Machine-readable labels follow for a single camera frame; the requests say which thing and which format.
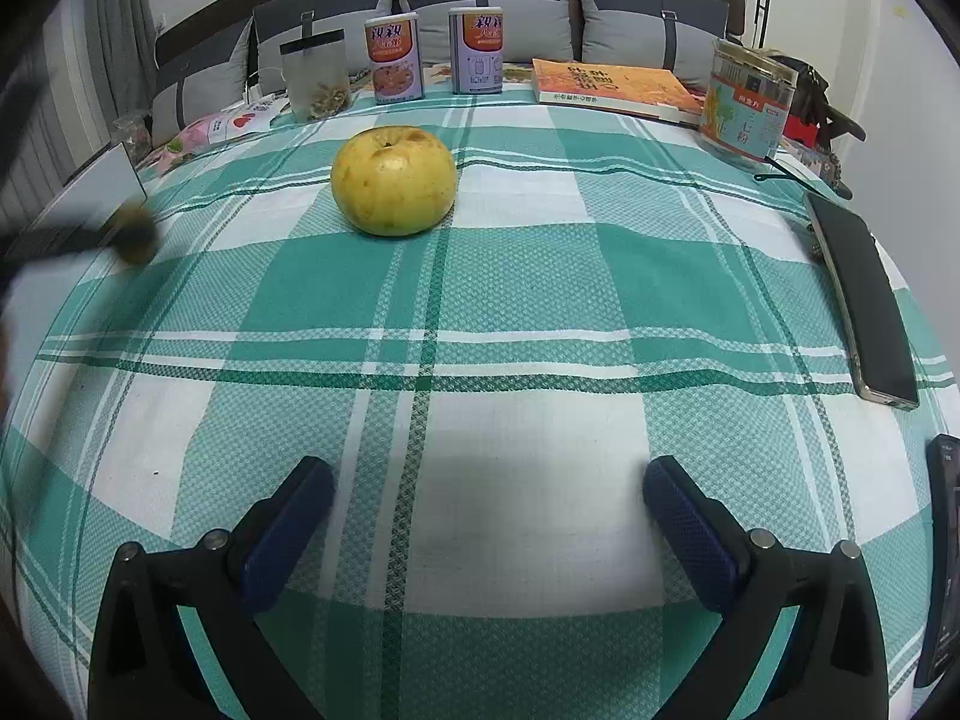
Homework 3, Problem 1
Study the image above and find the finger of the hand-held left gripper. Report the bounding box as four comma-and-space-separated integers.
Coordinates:
0, 206, 125, 275

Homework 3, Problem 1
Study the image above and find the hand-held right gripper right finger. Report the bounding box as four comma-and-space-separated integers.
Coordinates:
643, 456, 893, 720

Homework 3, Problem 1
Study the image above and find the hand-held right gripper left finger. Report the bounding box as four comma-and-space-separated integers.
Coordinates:
88, 456, 336, 720

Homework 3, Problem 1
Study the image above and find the small brown fruit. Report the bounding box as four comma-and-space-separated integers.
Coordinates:
111, 204, 160, 265

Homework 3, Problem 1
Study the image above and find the yellow apple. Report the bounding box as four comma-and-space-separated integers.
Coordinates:
330, 126, 458, 238

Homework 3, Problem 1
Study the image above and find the grey flat panel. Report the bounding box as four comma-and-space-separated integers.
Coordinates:
11, 141, 149, 260

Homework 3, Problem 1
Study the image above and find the small glass jar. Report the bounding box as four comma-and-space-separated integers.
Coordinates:
111, 112, 156, 166

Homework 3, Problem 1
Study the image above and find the grey curtain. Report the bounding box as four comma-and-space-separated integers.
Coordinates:
0, 0, 162, 196

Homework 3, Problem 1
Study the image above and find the pink printed packet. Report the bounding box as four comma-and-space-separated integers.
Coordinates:
169, 99, 290, 160

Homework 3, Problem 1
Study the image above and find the black remote at edge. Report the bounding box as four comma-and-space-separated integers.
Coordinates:
913, 433, 960, 689

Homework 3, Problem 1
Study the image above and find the green checked cloth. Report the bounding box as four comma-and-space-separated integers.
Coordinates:
0, 82, 957, 720

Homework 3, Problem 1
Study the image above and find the gold-edged black phone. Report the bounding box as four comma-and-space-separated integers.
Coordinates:
802, 191, 921, 411

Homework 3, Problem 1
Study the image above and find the clear snack bag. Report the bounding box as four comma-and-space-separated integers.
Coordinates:
279, 28, 353, 123

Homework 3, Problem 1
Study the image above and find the orange label tin can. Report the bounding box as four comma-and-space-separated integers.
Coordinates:
364, 12, 425, 105

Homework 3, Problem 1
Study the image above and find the red cloth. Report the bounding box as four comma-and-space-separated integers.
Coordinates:
778, 118, 827, 152

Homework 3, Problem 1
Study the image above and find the clear jar with green label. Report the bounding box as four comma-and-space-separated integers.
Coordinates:
698, 38, 800, 170

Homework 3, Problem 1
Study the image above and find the orange book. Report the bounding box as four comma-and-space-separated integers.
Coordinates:
530, 58, 707, 126

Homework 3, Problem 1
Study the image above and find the black bag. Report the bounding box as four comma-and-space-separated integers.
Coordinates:
769, 54, 867, 142

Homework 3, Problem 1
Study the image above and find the orange-labelled can right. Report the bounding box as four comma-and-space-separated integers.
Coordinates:
448, 6, 506, 95

